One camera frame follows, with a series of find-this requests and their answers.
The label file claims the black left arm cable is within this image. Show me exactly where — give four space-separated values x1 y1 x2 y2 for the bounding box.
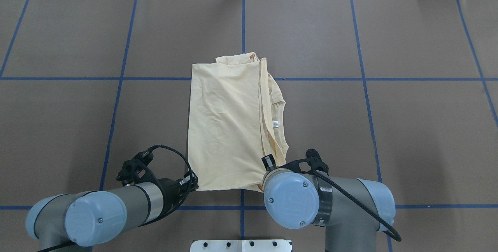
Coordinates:
37 145 195 252

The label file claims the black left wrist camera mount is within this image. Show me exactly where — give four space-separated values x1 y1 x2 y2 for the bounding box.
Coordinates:
116 151 156 186

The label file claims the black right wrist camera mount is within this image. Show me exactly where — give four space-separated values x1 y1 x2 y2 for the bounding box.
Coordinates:
279 149 329 175

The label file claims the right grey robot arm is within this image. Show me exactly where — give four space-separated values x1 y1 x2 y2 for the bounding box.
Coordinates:
262 149 402 252

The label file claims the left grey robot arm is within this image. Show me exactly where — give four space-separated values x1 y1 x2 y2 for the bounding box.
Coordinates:
25 171 198 252

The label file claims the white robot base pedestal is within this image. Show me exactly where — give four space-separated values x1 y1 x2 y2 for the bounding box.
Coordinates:
190 239 293 252

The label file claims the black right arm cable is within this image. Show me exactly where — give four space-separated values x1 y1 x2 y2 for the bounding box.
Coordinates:
311 170 402 242

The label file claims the cream long-sleeve printed shirt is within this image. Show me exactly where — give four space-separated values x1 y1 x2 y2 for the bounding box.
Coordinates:
188 52 289 192

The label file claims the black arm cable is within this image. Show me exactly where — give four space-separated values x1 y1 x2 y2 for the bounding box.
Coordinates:
37 145 195 252
311 170 402 242

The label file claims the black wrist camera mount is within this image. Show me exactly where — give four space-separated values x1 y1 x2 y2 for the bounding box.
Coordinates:
279 149 329 175
116 151 156 186

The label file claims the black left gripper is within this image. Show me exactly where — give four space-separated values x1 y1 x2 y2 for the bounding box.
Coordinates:
158 170 198 218

